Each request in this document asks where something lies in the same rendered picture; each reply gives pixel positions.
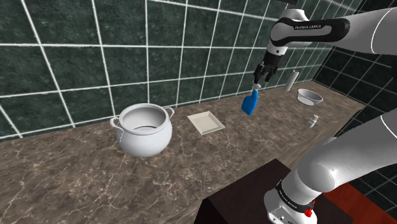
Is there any white square plate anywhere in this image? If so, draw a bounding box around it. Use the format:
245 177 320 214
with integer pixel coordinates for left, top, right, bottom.
186 111 226 136

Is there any white bowl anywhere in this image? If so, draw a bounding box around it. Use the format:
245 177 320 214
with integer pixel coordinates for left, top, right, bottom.
296 88 324 106

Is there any white paper towel roll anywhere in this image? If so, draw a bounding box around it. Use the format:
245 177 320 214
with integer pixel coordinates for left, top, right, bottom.
282 69 300 92

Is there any blue spray bottle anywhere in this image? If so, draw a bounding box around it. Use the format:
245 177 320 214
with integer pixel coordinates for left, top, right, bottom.
240 83 261 116

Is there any white two-handled pot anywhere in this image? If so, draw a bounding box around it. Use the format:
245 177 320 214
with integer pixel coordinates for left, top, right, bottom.
109 102 175 158

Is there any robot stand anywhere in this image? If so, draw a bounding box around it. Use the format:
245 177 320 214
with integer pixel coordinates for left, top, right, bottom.
193 158 354 224

